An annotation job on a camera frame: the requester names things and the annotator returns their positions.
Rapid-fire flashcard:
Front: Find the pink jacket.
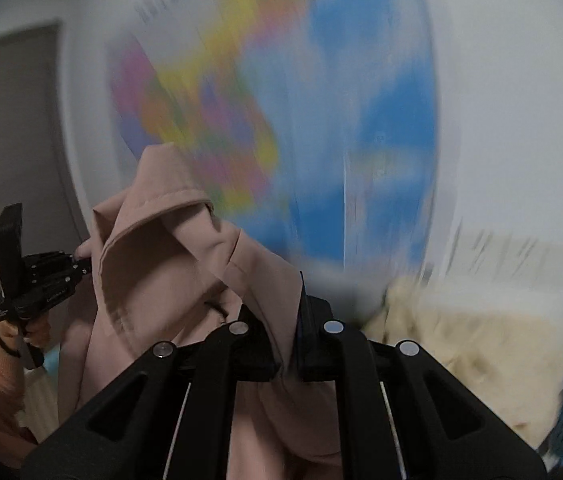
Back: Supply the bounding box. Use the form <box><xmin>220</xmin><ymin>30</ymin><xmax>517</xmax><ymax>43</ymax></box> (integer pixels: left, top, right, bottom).
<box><xmin>58</xmin><ymin>144</ymin><xmax>342</xmax><ymax>479</ymax></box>

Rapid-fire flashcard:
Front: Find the left hand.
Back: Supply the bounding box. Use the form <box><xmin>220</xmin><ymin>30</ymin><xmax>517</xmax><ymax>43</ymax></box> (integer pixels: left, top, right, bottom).
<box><xmin>0</xmin><ymin>240</ymin><xmax>92</xmax><ymax>366</ymax></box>

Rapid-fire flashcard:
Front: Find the cream yellow jacket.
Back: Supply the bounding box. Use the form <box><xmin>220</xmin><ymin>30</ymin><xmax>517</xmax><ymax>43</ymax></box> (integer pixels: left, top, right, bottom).
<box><xmin>363</xmin><ymin>278</ymin><xmax>563</xmax><ymax>448</ymax></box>

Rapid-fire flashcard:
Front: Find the grey door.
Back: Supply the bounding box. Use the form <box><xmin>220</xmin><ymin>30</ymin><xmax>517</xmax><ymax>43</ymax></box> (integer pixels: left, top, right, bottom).
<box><xmin>0</xmin><ymin>23</ymin><xmax>88</xmax><ymax>254</ymax></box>

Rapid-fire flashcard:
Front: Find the colourful wall map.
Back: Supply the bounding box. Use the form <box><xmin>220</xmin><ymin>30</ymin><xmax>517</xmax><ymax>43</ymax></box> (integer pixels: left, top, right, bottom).
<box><xmin>108</xmin><ymin>0</ymin><xmax>438</xmax><ymax>270</ymax></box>

